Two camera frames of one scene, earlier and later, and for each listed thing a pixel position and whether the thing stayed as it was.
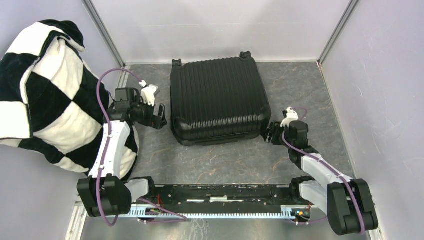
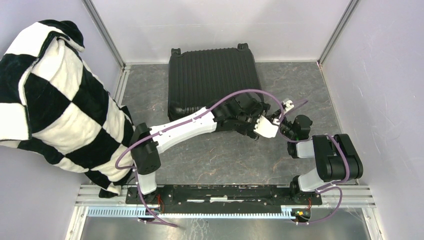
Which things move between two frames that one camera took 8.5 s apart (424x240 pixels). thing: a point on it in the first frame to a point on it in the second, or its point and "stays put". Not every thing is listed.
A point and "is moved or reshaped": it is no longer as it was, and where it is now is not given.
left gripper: [152, 121] to [260, 109]
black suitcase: [218, 100] is moved or reshaped
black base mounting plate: [222, 195] stays put
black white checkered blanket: [51, 102] stays put
